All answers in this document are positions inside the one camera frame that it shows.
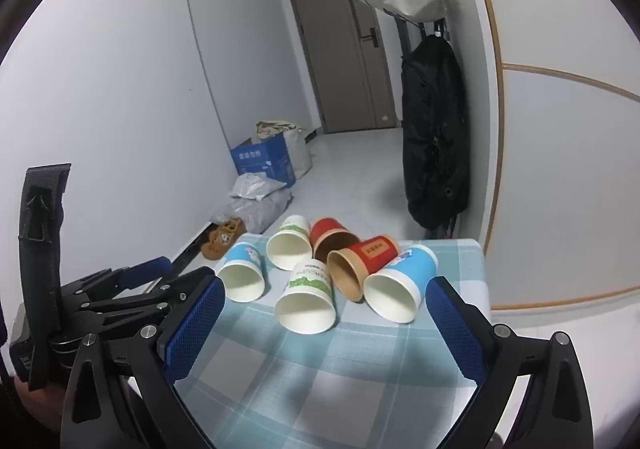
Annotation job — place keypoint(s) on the brown door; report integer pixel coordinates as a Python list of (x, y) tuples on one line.
[(340, 64)]

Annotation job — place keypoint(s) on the white woven bag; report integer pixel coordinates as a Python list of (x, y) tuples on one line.
[(297, 149)]

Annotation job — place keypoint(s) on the brown red label paper cup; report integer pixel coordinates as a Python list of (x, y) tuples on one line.
[(372, 254)]

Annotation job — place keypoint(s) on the blue printed paper cup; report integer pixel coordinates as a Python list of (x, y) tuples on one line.
[(240, 279), (410, 269)]

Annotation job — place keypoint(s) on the blue checked tablecloth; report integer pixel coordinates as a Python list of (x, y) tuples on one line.
[(280, 379)]

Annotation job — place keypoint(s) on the grey plastic bag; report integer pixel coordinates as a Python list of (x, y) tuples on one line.
[(260, 214)]

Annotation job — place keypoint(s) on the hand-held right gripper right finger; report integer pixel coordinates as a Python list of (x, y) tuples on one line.
[(455, 334)]

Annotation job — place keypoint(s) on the black hanging jacket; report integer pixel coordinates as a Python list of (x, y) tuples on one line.
[(432, 139)]

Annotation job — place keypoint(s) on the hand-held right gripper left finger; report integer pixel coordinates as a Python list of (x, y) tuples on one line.
[(192, 324)]

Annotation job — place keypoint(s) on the white green paper cup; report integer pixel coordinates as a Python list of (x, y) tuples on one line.
[(290, 249), (305, 309)]

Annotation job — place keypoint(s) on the blue cardboard box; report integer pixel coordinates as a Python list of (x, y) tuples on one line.
[(265, 156)]

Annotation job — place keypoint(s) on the white plastic bag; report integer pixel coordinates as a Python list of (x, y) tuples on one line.
[(257, 186)]

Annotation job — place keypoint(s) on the person's left hand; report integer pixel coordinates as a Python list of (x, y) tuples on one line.
[(32, 396)]

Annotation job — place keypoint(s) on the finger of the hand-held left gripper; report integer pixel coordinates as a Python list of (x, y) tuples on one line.
[(150, 301), (145, 270)]

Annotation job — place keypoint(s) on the brown shoe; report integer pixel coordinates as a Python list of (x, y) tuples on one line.
[(234, 228), (215, 246)]

